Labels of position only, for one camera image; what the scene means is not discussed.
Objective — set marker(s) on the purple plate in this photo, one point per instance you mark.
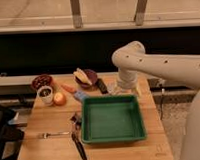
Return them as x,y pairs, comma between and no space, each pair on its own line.
92,76

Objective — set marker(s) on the green plastic tray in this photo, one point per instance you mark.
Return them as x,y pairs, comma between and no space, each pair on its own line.
112,119

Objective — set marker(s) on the orange pepper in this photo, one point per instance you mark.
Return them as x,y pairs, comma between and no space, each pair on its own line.
68,88

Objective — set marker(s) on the yellow round fruit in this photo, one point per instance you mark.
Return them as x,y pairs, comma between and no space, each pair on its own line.
59,98

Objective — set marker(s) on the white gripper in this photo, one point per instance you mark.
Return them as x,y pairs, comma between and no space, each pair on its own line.
126,80

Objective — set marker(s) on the black rectangular object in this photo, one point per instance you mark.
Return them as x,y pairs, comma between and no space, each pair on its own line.
102,86

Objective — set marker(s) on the black handled knife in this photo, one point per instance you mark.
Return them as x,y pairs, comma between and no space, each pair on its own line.
77,142

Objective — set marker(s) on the dark red bowl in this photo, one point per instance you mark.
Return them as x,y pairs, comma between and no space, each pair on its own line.
42,80

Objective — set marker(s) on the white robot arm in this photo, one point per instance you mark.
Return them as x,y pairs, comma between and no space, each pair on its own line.
185,69

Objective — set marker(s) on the black chair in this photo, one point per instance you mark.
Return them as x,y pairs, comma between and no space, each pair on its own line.
8,132

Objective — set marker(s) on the silver fork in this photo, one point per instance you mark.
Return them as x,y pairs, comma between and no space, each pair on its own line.
48,135

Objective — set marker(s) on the white cup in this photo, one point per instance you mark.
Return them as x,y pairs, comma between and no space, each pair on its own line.
45,93

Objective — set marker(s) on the blue sponge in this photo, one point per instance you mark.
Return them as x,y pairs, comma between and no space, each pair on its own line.
80,95

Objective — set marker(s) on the corn cob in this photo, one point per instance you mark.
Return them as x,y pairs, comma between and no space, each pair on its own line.
80,74

